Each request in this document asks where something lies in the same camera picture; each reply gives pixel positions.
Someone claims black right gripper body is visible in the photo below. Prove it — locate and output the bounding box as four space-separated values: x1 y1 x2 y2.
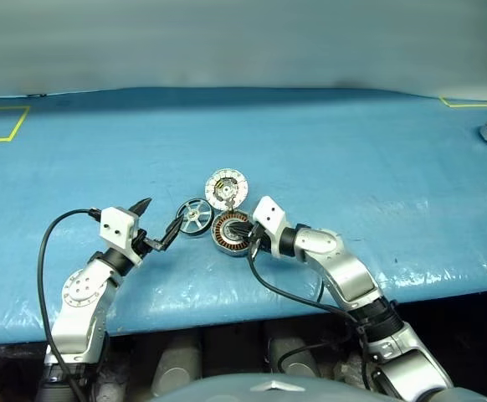
247 224 272 255

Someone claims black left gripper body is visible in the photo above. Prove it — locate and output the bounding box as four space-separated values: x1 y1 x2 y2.
131 228 164 259

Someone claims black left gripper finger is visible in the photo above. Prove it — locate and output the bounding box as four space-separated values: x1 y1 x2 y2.
128 196 153 219
158 215 185 253

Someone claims motor housing with copper stator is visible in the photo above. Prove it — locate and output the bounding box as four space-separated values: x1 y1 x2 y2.
210 210 255 257

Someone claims silver spoked rotor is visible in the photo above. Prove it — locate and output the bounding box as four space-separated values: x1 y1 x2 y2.
175 199 214 240

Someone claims white round motor lid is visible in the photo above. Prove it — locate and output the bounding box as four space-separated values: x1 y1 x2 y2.
204 167 249 210

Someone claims blue plastic table cover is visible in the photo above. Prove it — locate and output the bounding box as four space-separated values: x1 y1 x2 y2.
0 86 487 347

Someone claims grey rounded shape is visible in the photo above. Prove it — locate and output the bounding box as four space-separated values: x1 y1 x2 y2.
268 330 322 378
151 332 202 397

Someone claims yellow tape square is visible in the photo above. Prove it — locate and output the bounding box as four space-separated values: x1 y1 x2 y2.
0 106 31 143
438 96 487 108

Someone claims grey robot torso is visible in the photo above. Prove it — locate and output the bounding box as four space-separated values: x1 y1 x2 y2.
149 372 487 402

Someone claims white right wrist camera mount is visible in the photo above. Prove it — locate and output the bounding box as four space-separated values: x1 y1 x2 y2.
252 195 289 257

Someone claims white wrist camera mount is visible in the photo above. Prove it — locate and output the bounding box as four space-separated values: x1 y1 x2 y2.
252 195 289 257
99 206 145 268

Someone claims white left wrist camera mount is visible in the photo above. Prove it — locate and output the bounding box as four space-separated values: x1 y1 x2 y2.
99 206 145 268

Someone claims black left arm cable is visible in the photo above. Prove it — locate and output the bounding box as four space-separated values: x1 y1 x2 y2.
37 208 102 402

